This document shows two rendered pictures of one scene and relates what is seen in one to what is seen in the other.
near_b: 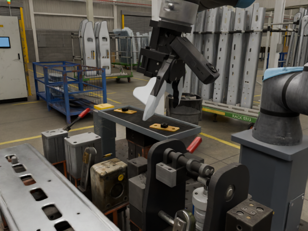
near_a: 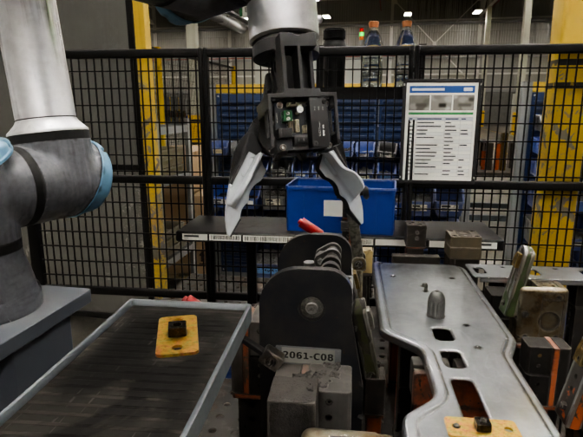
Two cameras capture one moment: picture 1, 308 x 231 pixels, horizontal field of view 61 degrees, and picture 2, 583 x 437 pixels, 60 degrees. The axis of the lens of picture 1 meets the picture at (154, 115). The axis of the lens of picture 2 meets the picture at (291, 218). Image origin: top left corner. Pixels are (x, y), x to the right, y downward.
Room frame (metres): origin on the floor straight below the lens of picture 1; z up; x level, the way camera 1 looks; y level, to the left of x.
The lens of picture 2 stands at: (0.96, 0.37, 1.38)
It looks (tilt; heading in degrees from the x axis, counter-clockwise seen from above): 13 degrees down; 226
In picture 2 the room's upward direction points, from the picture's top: straight up
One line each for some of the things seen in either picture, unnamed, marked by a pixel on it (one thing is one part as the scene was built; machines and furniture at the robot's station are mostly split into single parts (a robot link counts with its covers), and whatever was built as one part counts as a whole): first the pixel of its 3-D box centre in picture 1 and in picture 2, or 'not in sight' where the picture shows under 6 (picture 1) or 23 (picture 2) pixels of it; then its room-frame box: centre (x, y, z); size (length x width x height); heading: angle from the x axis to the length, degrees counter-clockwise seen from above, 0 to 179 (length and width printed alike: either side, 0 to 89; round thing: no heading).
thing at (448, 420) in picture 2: not in sight; (482, 425); (0.43, 0.14, 1.01); 0.08 x 0.04 x 0.01; 130
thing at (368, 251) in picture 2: not in sight; (362, 324); (0.09, -0.30, 0.88); 0.04 x 0.04 x 0.36; 40
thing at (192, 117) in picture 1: (183, 121); not in sight; (3.47, -0.40, 0.36); 0.54 x 0.50 x 0.73; 126
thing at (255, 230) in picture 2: not in sight; (335, 231); (-0.13, -0.59, 1.01); 0.90 x 0.22 x 0.03; 130
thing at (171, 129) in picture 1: (164, 126); (177, 329); (0.73, -0.03, 1.17); 0.08 x 0.04 x 0.01; 58
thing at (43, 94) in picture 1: (57, 82); not in sight; (6.41, 2.37, 0.47); 1.20 x 0.80 x 0.95; 34
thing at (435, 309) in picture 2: not in sight; (435, 306); (0.17, -0.08, 1.02); 0.03 x 0.03 x 0.07
